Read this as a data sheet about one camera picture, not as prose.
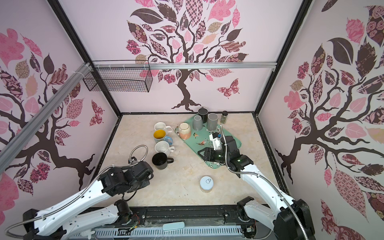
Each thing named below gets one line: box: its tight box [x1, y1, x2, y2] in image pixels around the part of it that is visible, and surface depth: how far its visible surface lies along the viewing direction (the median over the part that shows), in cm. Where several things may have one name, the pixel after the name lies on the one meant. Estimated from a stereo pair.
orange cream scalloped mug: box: [174, 122, 192, 141], surface depth 103 cm
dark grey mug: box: [207, 112, 219, 131], surface depth 106 cm
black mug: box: [198, 106, 209, 124], surface depth 112 cm
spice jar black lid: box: [220, 110, 228, 124], surface depth 112 cm
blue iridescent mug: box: [153, 129, 174, 146], surface depth 97 cm
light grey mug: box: [192, 115, 203, 131], surface depth 108 cm
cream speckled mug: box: [154, 141, 176, 157], surface depth 94 cm
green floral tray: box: [205, 161, 221, 169], surface depth 94 cm
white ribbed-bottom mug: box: [154, 121, 173, 134], surface depth 105 cm
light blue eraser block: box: [162, 221, 185, 231], surface depth 70 cm
